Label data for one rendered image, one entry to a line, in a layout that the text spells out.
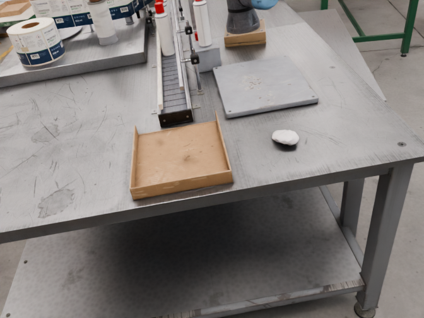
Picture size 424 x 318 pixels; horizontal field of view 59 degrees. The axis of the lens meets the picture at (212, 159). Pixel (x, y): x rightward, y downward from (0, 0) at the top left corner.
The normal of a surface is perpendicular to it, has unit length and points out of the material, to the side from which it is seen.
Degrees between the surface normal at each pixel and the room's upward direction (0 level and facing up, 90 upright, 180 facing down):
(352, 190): 90
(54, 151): 0
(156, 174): 0
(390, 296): 0
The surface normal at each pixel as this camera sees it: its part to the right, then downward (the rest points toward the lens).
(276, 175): -0.13, -0.78
